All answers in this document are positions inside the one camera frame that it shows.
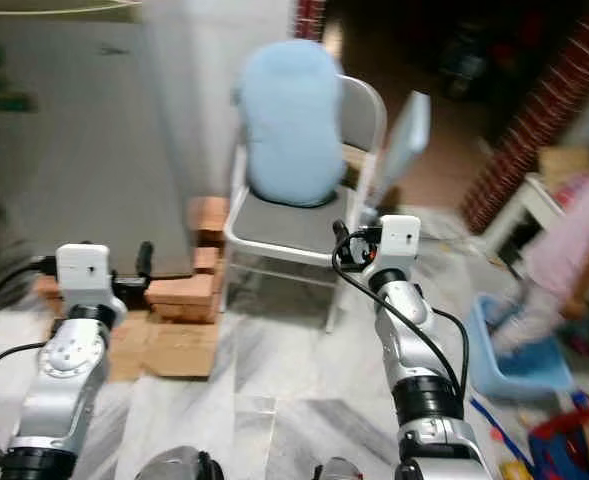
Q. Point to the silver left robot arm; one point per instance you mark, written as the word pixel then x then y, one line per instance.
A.
pixel 59 380

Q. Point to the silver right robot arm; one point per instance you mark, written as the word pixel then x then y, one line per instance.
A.
pixel 419 360

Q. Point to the grey metal folding chair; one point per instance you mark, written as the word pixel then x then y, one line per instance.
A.
pixel 284 232

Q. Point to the orange brick stack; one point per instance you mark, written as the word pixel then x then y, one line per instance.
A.
pixel 194 290

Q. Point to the light blue cushion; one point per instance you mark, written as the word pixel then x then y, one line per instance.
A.
pixel 292 125

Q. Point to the small white table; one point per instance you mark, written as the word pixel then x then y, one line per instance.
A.
pixel 529 205

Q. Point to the grey left robot knee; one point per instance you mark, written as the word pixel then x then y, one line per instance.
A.
pixel 179 466

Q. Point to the grey robot knee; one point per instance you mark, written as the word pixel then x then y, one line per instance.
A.
pixel 344 470
pixel 179 466

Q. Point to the person in pink clothes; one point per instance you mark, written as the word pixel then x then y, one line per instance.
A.
pixel 569 250

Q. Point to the blue plastic basin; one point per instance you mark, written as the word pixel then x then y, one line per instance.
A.
pixel 529 375

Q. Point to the grey right robot knee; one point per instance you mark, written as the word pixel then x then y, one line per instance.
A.
pixel 344 470

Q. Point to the red brick pillar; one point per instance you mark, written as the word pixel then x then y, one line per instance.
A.
pixel 534 110

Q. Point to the brown cardboard box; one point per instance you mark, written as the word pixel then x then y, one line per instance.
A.
pixel 569 165

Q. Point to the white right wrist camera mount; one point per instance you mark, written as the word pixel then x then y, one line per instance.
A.
pixel 400 242

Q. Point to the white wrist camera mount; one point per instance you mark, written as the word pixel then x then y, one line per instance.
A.
pixel 84 270
pixel 400 242

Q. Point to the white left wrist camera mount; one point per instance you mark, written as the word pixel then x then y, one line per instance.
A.
pixel 84 270

